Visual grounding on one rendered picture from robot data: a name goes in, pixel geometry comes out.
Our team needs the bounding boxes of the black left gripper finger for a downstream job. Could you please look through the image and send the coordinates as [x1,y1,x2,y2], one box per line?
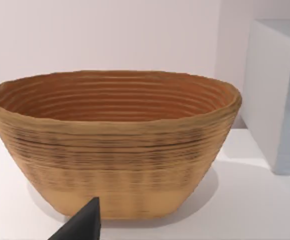
[46,196,102,240]

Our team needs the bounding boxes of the brown woven basket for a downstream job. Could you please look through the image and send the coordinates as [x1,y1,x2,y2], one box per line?
[0,70,243,221]

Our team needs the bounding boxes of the pale microwave oven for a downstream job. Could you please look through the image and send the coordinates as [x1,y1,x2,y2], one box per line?
[244,18,290,176]

